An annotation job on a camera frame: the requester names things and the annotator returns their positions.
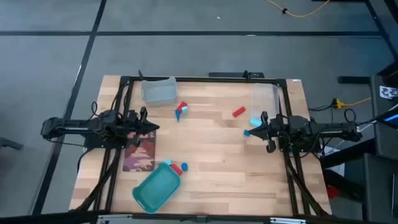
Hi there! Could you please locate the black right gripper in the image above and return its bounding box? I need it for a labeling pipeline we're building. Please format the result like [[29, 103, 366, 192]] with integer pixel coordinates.
[[248, 111, 292, 154]]

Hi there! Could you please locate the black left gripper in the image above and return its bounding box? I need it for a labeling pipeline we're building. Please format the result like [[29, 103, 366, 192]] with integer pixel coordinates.
[[124, 106, 160, 147]]

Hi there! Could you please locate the maroon patterned card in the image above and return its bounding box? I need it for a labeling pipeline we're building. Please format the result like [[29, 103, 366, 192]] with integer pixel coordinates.
[[122, 130, 156, 172]]

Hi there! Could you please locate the clear plastic bin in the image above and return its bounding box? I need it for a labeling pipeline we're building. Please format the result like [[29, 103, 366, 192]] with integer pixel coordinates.
[[141, 76, 178, 108], [251, 82, 280, 121]]

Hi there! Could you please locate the thick red block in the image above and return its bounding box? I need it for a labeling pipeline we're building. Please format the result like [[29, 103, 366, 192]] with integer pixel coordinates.
[[170, 163, 183, 177]]

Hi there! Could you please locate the large teal bowl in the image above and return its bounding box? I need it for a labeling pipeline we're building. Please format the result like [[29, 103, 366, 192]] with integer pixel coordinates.
[[132, 162, 182, 214]]

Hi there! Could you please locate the red floor object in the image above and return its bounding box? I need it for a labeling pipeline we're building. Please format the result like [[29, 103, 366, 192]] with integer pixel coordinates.
[[326, 185, 340, 199]]

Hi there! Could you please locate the black stand foot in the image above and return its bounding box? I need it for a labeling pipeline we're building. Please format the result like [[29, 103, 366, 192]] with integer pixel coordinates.
[[337, 76, 373, 85]]

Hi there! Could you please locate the black equipment cart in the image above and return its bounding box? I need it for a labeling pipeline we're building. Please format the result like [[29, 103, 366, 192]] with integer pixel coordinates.
[[369, 74, 398, 159]]

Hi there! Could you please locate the black metal beam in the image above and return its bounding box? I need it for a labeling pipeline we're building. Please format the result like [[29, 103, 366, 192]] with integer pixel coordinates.
[[0, 210, 398, 224]]

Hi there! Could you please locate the white printed tag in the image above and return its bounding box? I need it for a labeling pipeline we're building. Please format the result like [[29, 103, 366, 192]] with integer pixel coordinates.
[[379, 85, 398, 100]]

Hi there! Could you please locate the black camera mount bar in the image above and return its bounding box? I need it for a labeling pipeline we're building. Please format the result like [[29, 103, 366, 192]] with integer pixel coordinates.
[[208, 70, 265, 79]]

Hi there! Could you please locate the black table frame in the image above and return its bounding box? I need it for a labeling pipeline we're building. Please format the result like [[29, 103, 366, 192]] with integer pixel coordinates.
[[70, 74, 332, 218]]

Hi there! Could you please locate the yellow power plug cable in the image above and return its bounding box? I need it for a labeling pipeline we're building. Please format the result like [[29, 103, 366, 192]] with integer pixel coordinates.
[[332, 96, 373, 110]]

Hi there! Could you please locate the black looped cable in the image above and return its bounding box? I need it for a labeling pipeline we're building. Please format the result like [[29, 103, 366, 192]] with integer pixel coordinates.
[[343, 108, 357, 123]]

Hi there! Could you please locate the yellow floor cable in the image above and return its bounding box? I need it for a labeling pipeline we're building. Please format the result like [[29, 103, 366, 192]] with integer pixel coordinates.
[[266, 0, 331, 18]]

